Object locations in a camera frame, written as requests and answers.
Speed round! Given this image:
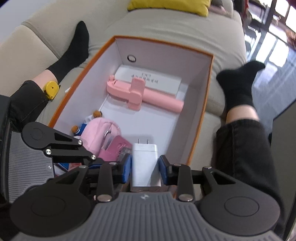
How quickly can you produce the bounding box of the pink card holder wallet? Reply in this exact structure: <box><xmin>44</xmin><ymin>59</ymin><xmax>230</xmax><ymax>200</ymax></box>
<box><xmin>98</xmin><ymin>136</ymin><xmax>132</xmax><ymax>162</ymax></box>

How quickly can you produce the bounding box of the brown plush toy blue shirt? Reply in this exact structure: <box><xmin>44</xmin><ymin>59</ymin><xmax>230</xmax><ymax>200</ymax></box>
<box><xmin>71</xmin><ymin>110</ymin><xmax>102</xmax><ymax>137</ymax></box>

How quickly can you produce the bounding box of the white power adapter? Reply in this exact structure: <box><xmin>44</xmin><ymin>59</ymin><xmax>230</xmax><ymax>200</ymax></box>
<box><xmin>130</xmin><ymin>138</ymin><xmax>161</xmax><ymax>192</ymax></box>

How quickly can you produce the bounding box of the pink mini backpack pouch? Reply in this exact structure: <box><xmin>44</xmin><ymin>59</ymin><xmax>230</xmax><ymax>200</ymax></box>
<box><xmin>80</xmin><ymin>118</ymin><xmax>121</xmax><ymax>157</ymax></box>

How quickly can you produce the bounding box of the orange white cardboard box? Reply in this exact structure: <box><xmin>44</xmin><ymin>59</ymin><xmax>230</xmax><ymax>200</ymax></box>
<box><xmin>49</xmin><ymin>36</ymin><xmax>214</xmax><ymax>192</ymax></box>

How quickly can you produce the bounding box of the white booklet box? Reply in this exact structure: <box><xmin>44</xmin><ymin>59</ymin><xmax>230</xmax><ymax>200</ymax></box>
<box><xmin>115</xmin><ymin>65</ymin><xmax>182</xmax><ymax>96</ymax></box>

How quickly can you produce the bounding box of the blue ocean park tag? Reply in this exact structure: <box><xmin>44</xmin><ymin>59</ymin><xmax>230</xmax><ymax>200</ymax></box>
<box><xmin>56</xmin><ymin>163</ymin><xmax>70</xmax><ymax>171</ymax></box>

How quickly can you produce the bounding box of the yellow tape measure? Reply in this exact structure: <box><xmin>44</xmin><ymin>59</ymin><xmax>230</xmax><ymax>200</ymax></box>
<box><xmin>44</xmin><ymin>81</ymin><xmax>60</xmax><ymax>100</ymax></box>

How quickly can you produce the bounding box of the person's left leg black sock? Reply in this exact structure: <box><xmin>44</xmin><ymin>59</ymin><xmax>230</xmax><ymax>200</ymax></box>
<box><xmin>9</xmin><ymin>21</ymin><xmax>90</xmax><ymax>134</ymax></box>

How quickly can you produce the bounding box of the person's leg black sock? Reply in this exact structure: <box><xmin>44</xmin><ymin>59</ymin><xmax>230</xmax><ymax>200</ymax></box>
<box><xmin>215</xmin><ymin>60</ymin><xmax>287</xmax><ymax>237</ymax></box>
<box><xmin>9</xmin><ymin>21</ymin><xmax>90</xmax><ymax>134</ymax></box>

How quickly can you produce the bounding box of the beige fabric sofa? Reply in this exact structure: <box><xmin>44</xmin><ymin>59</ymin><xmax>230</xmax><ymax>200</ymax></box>
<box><xmin>1</xmin><ymin>1</ymin><xmax>246</xmax><ymax>169</ymax></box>

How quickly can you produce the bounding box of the person's right leg black sock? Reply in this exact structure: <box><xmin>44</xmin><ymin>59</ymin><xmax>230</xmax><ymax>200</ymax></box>
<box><xmin>215</xmin><ymin>60</ymin><xmax>287</xmax><ymax>237</ymax></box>

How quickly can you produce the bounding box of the yellow cushion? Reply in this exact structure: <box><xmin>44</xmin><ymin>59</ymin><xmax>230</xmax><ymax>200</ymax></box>
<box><xmin>127</xmin><ymin>0</ymin><xmax>211</xmax><ymax>17</ymax></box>

